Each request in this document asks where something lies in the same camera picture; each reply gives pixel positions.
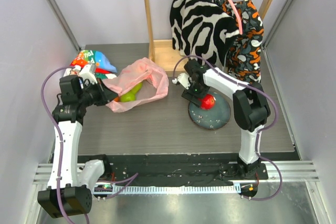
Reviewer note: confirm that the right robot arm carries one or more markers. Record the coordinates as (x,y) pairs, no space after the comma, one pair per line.
(248,104)

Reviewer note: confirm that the colourful cartoon cloth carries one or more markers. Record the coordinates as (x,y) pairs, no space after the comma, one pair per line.
(104,69)

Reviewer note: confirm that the zebra pattern garment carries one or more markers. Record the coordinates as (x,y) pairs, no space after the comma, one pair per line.
(202,28)

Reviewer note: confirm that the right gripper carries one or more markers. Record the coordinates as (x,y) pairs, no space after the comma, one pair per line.
(192,97)

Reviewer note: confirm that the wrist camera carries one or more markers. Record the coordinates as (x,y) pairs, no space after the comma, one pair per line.
(87,75)
(182,79)

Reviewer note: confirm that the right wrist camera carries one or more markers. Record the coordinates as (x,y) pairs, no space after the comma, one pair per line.
(182,79)

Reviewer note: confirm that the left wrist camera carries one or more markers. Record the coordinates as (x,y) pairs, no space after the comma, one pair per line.
(87,75)

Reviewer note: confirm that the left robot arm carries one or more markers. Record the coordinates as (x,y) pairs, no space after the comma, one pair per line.
(69,191)

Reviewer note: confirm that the pink plastic bag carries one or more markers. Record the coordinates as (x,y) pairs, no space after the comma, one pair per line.
(155,84)

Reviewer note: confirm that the green fake pear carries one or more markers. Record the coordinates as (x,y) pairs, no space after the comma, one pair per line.
(131,95)

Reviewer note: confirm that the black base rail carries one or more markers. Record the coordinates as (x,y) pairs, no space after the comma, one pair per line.
(177,170)

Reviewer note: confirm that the red fake apple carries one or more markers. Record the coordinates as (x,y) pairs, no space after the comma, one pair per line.
(207,102)

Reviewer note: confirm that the white cable duct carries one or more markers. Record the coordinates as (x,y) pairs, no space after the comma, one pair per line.
(152,190)

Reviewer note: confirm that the blue ceramic plate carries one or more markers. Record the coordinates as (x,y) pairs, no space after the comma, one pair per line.
(212,119)

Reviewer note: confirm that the orange grey patterned garment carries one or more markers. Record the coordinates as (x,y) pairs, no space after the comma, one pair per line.
(242,61)

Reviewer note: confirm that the wooden clothes rack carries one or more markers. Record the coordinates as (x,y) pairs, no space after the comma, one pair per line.
(161,51)

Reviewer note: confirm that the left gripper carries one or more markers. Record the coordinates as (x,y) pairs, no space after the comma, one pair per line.
(106,95)

